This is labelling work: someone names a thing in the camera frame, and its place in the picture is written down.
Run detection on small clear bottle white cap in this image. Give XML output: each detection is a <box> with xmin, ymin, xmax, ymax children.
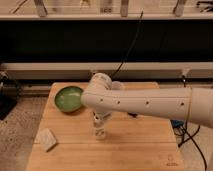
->
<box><xmin>93</xmin><ymin>114</ymin><xmax>106</xmax><ymax>140</ymax></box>

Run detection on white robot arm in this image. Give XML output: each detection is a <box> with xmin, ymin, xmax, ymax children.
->
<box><xmin>81</xmin><ymin>73</ymin><xmax>213</xmax><ymax>129</ymax></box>

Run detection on translucent plastic cup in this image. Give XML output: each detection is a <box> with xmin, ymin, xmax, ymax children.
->
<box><xmin>112</xmin><ymin>81</ymin><xmax>125</xmax><ymax>90</ymax></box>

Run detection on black smartphone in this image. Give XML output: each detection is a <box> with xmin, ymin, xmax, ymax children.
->
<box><xmin>128</xmin><ymin>113</ymin><xmax>137</xmax><ymax>118</ymax></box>

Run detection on green ceramic bowl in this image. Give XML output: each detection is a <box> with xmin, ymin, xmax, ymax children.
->
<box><xmin>54</xmin><ymin>86</ymin><xmax>83</xmax><ymax>113</ymax></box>

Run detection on blue connector plug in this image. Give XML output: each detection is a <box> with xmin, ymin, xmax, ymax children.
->
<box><xmin>171</xmin><ymin>120</ymin><xmax>184</xmax><ymax>128</ymax></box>

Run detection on white sponge block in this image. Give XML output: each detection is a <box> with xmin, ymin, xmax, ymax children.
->
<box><xmin>36</xmin><ymin>128</ymin><xmax>57</xmax><ymax>152</ymax></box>

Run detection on black equipment at left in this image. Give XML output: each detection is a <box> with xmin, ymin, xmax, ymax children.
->
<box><xmin>0</xmin><ymin>71</ymin><xmax>21</xmax><ymax>120</ymax></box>

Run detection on white wall rail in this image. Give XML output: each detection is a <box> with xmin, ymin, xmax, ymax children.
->
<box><xmin>0</xmin><ymin>62</ymin><xmax>213</xmax><ymax>80</ymax></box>

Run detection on black hanging cable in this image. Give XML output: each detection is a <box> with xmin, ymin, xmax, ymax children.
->
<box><xmin>110</xmin><ymin>10</ymin><xmax>145</xmax><ymax>80</ymax></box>

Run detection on black cables beside table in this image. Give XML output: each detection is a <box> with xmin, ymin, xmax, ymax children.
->
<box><xmin>175</xmin><ymin>121</ymin><xmax>209</xmax><ymax>171</ymax></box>

